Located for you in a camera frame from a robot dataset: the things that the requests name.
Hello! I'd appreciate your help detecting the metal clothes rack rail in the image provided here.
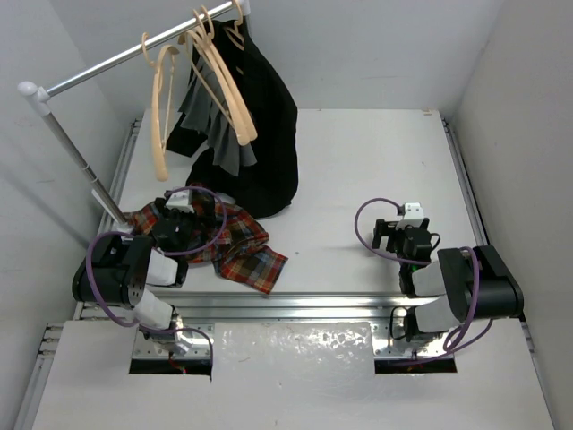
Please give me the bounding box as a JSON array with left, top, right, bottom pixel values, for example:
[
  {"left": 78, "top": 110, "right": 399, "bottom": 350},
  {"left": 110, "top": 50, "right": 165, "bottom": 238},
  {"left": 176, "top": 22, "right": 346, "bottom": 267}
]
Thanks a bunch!
[{"left": 17, "top": 1, "right": 251, "bottom": 116}]

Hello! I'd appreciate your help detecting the metal rack upright pole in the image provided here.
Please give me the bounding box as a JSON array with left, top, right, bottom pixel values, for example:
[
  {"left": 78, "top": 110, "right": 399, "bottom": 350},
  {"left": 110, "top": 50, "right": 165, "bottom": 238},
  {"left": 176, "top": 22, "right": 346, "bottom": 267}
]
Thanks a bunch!
[{"left": 43, "top": 111, "right": 135, "bottom": 233}]

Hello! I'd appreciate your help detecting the beige hanger under black garment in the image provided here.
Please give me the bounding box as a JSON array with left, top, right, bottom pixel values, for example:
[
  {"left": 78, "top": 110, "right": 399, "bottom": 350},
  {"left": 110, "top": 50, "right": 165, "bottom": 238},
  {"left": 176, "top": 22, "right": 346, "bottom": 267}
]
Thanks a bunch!
[{"left": 224, "top": 0, "right": 246, "bottom": 51}]

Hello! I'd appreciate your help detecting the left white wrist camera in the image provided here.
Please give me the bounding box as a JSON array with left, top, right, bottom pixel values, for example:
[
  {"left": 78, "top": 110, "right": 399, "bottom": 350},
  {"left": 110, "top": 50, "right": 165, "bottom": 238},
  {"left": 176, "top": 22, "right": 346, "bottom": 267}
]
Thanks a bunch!
[{"left": 165, "top": 189, "right": 195, "bottom": 213}]

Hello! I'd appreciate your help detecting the beige hanger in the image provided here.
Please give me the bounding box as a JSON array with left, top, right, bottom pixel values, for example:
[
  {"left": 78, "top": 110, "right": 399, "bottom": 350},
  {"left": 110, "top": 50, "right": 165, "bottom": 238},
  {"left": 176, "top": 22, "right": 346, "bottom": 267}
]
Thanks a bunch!
[
  {"left": 141, "top": 32, "right": 180, "bottom": 182},
  {"left": 188, "top": 6, "right": 257, "bottom": 146},
  {"left": 224, "top": 0, "right": 246, "bottom": 51},
  {"left": 178, "top": 25, "right": 237, "bottom": 139}
]

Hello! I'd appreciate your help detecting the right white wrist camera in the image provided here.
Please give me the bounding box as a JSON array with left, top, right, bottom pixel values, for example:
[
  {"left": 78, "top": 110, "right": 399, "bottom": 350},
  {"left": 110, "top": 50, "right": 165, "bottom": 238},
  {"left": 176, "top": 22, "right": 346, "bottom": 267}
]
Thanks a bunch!
[{"left": 396, "top": 202, "right": 425, "bottom": 229}]

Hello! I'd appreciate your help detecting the grey pleated skirt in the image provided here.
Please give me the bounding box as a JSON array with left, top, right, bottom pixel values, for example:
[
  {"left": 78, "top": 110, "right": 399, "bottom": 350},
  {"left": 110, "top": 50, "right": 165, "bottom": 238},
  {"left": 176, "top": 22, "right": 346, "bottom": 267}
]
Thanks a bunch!
[{"left": 177, "top": 40, "right": 258, "bottom": 176}]

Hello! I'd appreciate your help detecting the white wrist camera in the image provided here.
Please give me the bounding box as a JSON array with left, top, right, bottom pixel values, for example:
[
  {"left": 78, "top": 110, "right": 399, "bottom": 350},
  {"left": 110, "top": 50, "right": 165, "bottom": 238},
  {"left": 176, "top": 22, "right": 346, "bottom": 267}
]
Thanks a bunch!
[
  {"left": 165, "top": 189, "right": 195, "bottom": 213},
  {"left": 396, "top": 202, "right": 425, "bottom": 229}
]

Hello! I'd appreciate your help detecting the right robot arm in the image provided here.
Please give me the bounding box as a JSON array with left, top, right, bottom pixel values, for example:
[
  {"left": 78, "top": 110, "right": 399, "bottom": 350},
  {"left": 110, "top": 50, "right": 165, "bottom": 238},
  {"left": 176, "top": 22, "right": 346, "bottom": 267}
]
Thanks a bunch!
[{"left": 372, "top": 219, "right": 525, "bottom": 349}]

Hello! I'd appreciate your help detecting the black hanging garment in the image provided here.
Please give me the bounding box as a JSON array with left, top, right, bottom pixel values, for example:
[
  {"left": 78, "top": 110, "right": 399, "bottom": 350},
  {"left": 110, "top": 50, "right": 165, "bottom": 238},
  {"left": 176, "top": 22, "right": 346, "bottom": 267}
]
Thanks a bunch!
[{"left": 167, "top": 21, "right": 298, "bottom": 219}]

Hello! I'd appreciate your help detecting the plaid flannel shirt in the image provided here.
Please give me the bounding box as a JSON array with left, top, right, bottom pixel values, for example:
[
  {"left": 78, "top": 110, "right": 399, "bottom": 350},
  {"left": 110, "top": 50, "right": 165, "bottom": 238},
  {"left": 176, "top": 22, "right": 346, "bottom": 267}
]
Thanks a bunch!
[{"left": 125, "top": 191, "right": 287, "bottom": 294}]

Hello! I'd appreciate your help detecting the white front cover board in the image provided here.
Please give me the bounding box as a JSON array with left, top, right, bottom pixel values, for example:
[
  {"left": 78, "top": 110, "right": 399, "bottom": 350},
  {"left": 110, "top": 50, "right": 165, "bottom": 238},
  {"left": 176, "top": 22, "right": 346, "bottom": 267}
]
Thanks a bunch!
[{"left": 34, "top": 320, "right": 552, "bottom": 429}]

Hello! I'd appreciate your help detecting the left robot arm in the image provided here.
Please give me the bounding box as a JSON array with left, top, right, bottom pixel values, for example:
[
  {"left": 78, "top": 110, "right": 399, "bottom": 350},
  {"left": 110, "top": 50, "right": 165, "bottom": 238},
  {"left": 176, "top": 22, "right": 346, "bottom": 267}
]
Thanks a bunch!
[{"left": 72, "top": 203, "right": 197, "bottom": 357}]

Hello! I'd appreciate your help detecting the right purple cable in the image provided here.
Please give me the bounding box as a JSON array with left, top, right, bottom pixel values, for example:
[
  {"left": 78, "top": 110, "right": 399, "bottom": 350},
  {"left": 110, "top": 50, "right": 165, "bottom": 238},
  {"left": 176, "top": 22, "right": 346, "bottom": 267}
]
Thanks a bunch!
[{"left": 354, "top": 196, "right": 495, "bottom": 366}]

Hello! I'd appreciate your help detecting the aluminium mounting rail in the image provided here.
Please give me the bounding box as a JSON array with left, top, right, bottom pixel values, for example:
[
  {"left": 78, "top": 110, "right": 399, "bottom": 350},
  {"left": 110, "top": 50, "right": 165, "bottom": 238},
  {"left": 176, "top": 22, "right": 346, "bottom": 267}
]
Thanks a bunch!
[{"left": 75, "top": 290, "right": 529, "bottom": 359}]

